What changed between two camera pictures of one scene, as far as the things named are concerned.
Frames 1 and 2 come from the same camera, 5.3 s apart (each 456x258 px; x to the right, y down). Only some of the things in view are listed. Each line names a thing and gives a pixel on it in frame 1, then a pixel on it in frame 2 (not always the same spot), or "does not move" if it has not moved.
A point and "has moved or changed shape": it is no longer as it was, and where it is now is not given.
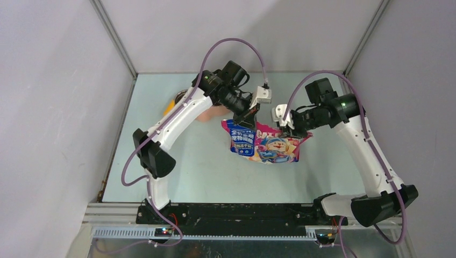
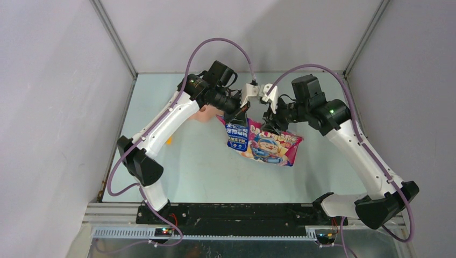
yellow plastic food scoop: [172, 104] has moved or changed shape
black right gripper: [287, 132] to [270, 119]
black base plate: [236, 219] does not move
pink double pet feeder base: [212, 112] does not move
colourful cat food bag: [263, 143] does not move
